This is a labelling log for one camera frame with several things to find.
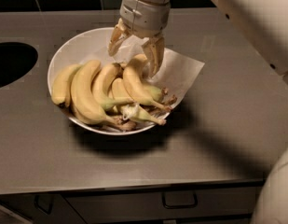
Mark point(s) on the black drawer handle centre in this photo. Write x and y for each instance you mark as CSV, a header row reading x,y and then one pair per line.
x,y
179,199

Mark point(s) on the dark round sink opening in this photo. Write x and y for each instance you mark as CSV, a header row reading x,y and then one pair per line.
x,y
16,60

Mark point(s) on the lower banana with torn stem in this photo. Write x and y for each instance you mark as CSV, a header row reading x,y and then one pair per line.
x,y
132,111

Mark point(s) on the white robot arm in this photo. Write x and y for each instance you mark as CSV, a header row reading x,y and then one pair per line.
x,y
264,23

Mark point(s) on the large curved yellow banana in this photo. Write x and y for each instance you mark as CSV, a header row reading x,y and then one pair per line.
x,y
85,107

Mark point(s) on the middle yellow banana green stem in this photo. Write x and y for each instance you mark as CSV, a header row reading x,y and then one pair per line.
x,y
102,83

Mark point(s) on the white crumpled paper sheet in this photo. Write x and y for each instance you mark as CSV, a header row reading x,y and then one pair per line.
x,y
181,69

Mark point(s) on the greenish banana behind right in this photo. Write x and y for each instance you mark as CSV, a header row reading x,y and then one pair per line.
x,y
157,93

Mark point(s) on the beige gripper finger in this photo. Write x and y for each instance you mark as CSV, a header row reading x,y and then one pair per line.
x,y
120,33
153,49

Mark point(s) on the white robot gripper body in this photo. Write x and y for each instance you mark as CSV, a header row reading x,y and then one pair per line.
x,y
144,16

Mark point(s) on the black cabinet handle left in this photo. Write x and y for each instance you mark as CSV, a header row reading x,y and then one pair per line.
x,y
44,203

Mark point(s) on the white ceramic bowl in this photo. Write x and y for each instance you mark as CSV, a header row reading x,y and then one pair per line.
x,y
93,45

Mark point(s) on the grey cabinet drawer front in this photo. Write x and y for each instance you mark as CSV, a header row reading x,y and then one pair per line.
x,y
214,204

